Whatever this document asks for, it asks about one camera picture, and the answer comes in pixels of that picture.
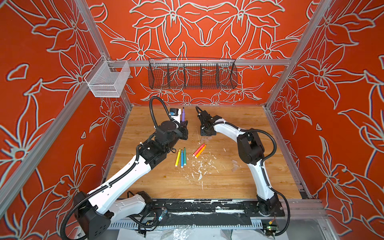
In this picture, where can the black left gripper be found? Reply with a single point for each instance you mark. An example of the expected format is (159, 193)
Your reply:
(182, 129)

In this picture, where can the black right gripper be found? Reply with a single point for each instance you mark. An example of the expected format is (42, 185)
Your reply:
(202, 133)

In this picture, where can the green marker pen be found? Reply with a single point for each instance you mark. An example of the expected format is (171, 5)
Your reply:
(184, 157)

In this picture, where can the purple marker pen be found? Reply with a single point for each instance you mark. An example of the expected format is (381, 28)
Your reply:
(183, 117)

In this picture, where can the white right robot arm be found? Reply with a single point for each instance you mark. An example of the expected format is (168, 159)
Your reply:
(251, 152)

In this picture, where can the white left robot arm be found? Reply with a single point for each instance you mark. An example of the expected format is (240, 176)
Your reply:
(96, 210)

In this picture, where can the pink marker pen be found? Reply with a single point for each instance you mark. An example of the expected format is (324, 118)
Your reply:
(198, 150)

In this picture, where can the blue marker pen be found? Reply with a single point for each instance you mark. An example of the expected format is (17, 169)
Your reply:
(182, 159)

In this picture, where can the yellow marker pen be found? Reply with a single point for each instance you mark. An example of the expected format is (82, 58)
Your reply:
(178, 158)

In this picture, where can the orange marker pen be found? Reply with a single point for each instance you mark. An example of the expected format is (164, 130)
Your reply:
(200, 151)

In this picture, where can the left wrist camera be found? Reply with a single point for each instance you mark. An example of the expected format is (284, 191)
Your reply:
(176, 114)

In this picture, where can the black wire basket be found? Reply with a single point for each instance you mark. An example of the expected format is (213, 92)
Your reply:
(192, 74)

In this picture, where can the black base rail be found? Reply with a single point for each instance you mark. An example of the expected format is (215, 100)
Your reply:
(226, 214)

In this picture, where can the white wire basket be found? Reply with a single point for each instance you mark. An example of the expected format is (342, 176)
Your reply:
(106, 81)

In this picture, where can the aluminium right floor rail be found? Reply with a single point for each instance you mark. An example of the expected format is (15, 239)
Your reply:
(298, 179)

